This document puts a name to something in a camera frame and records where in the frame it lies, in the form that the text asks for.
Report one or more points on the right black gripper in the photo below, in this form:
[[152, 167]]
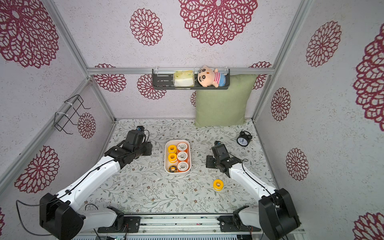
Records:
[[211, 161]]

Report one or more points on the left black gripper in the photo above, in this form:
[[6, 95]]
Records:
[[149, 145]]

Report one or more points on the yellow tape roll top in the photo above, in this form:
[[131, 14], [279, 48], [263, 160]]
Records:
[[172, 149]]

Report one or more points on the black yellow tape roll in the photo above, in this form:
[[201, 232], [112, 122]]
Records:
[[173, 169]]

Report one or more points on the white plastic storage box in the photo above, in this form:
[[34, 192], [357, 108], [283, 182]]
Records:
[[167, 164]]

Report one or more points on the orange tape roll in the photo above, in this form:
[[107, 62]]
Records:
[[183, 167], [183, 156], [182, 147]]

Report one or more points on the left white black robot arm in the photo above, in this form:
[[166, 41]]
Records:
[[61, 214]]

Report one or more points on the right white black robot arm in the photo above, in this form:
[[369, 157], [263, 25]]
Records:
[[275, 213]]

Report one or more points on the black alarm clock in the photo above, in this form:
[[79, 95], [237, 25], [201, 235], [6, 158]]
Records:
[[244, 138]]

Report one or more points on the green pillow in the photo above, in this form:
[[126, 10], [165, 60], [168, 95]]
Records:
[[224, 107]]

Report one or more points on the yellow green sponge pack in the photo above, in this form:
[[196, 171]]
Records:
[[184, 79]]

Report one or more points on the plush doll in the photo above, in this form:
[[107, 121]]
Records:
[[208, 77]]

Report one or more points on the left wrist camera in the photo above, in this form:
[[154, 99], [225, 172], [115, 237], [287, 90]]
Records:
[[135, 139]]

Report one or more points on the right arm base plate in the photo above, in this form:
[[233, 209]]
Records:
[[233, 223]]

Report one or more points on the black wall shelf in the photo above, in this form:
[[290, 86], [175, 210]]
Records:
[[165, 82]]

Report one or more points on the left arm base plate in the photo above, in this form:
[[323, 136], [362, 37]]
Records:
[[129, 224]]

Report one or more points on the black wire wall rack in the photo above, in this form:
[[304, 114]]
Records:
[[62, 119]]

